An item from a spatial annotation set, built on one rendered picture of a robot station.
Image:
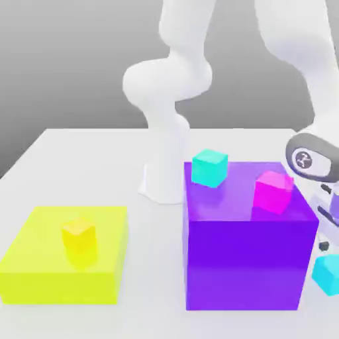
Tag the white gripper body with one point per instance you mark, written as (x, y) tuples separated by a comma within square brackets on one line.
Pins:
[(321, 221)]

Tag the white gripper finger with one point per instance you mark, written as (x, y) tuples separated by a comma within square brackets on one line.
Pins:
[(324, 245)]

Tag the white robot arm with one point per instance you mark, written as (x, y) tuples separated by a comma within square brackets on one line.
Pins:
[(169, 84)]

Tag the small cyan cube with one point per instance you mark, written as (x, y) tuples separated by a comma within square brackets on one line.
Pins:
[(327, 275)]

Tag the small magenta cube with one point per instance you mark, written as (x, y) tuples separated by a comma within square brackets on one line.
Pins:
[(270, 193)]

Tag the small turquoise cube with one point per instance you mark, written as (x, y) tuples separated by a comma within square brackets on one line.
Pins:
[(209, 166)]

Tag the small yellow cube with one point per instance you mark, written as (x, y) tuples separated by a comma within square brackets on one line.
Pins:
[(78, 241)]

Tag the large purple box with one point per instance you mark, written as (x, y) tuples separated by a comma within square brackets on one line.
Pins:
[(246, 259)]

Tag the large yellow box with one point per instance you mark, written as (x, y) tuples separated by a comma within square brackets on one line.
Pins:
[(31, 278)]

